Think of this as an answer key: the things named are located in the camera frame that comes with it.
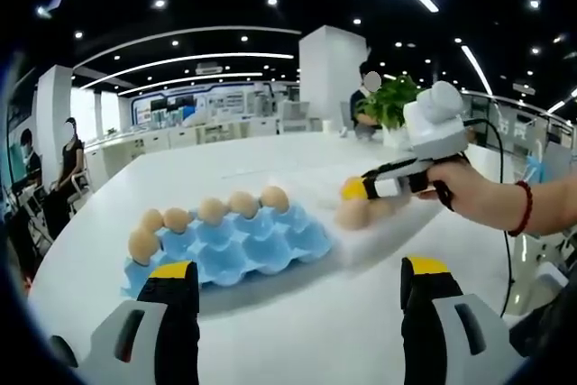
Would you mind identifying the cluster of brown eggs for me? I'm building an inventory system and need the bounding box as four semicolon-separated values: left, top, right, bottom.
127;185;289;267

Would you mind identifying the row of white cabinets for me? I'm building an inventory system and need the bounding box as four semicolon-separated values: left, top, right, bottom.
85;116;280;165

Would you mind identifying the white plant pot wrap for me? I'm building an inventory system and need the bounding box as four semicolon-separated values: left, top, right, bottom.
381;125;414;147

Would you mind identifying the white table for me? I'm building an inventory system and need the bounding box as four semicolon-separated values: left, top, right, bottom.
26;130;519;385

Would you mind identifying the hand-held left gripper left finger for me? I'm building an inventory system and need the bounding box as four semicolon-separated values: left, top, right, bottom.
78;261;201;385

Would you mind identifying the white square pillar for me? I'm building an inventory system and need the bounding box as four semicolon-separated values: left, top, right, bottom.
298;26;369;133
38;64;74;165

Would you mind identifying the white chair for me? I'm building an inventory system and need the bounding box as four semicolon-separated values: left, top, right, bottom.
67;168;94;206

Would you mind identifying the red bead bracelet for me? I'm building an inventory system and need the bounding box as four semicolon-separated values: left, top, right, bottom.
507;180;534;237

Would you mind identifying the blue egg tray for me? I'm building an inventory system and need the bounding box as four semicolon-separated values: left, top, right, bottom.
119;202;333;298

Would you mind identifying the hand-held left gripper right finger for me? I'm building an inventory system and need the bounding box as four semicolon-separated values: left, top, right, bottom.
400;255;531;385

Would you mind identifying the green potted plant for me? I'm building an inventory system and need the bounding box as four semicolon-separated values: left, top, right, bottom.
355;73;425;129

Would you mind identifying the person's right hand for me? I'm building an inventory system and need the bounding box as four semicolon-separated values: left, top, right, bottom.
417;152;508;228

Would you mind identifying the single brown egg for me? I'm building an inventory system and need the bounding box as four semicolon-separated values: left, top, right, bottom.
334;198;375;231

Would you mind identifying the black cable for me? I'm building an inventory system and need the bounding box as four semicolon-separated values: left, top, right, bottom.
462;117;515;316

